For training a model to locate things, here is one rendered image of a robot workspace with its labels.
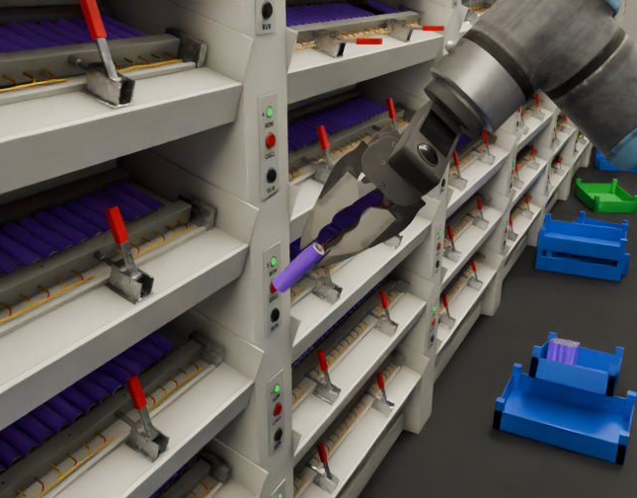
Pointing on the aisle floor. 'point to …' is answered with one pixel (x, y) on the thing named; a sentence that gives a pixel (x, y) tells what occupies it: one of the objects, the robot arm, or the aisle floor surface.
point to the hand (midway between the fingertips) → (318, 248)
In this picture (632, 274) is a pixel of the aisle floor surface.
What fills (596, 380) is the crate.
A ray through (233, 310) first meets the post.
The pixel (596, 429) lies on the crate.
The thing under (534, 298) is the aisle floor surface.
